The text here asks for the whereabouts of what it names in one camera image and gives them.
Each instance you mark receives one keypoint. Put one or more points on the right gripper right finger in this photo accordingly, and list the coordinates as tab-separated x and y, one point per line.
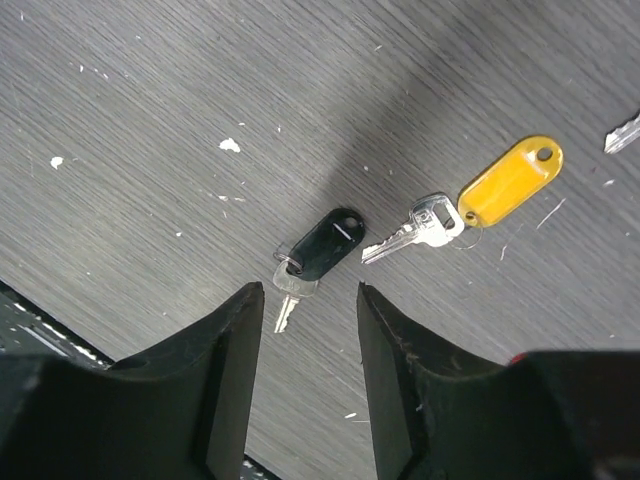
438	411

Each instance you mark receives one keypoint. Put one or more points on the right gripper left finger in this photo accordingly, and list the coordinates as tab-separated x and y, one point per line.
176	410

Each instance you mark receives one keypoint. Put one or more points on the black tag key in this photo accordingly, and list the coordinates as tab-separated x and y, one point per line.
322	248

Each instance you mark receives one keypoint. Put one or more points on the yellow tag key right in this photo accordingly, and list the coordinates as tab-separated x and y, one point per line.
517	175

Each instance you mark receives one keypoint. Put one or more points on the brown tag key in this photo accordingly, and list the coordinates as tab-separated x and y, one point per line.
623	135

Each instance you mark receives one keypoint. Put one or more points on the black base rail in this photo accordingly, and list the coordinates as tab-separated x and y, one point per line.
27	329

